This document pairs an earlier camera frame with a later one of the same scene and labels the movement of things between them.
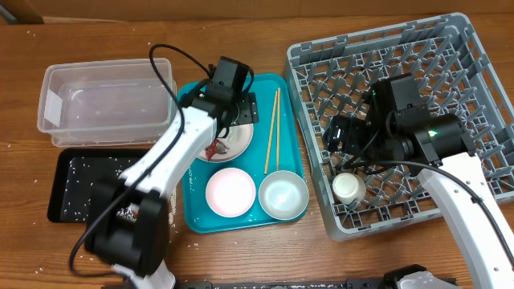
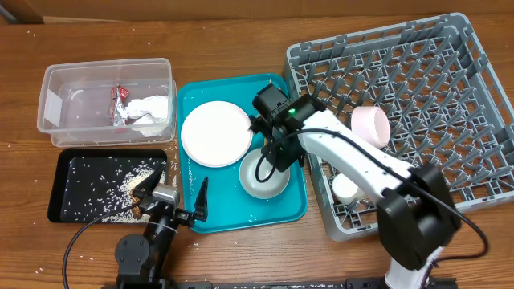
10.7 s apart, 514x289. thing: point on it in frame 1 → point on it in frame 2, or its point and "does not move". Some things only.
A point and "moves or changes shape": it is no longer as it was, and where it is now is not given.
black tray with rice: [76, 171] does not move
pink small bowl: [230, 192] moves or changes shape
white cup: [348, 188] does not move
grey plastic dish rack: [456, 73] does not move
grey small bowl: [283, 195] → [261, 178]
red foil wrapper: [215, 148] → [118, 95]
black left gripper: [249, 106] → [187, 218]
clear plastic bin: [106, 102] does not move
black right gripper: [350, 144] → [283, 163]
